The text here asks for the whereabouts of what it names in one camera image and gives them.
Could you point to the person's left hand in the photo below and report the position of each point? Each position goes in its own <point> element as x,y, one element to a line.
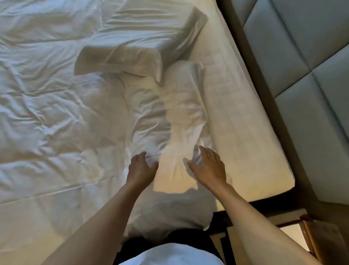
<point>140,172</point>

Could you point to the person's right hand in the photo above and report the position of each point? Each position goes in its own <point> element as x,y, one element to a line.
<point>211,172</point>

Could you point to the white bed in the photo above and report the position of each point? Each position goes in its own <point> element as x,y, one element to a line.
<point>240,122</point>

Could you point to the white pillow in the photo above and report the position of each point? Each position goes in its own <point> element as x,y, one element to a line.
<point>136,35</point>
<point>174,109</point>

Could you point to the person's left forearm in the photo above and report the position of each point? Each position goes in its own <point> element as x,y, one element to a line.
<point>101,232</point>

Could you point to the person's right forearm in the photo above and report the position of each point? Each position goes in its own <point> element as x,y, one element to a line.
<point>259,232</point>

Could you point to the person's black trousers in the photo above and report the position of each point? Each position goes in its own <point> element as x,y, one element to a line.
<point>188,236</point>

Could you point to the person's white shirt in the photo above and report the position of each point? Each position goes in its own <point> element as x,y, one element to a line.
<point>174,256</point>

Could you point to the white duvet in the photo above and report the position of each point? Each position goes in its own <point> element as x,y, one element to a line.
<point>54,109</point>

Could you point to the grey padded headboard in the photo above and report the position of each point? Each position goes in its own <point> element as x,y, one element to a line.
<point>313,95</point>

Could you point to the wooden nightstand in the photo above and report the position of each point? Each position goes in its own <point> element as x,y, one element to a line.
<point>324,240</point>

